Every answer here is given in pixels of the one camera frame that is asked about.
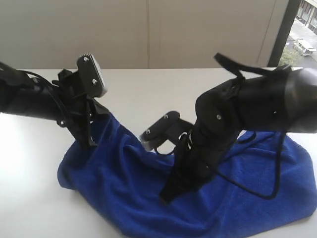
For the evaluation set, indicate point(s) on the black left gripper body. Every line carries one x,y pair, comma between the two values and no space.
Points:
78,115

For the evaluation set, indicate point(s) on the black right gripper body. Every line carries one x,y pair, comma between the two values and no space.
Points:
196,159

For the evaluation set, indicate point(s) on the blue microfiber towel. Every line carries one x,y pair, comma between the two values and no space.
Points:
122,181

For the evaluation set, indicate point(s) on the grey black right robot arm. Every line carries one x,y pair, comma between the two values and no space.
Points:
284,100

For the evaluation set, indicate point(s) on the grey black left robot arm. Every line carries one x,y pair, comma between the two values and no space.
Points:
28,94

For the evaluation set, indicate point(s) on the white van outside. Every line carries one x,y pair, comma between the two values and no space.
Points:
304,48

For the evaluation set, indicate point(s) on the dark window frame post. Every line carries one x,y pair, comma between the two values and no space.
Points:
283,33

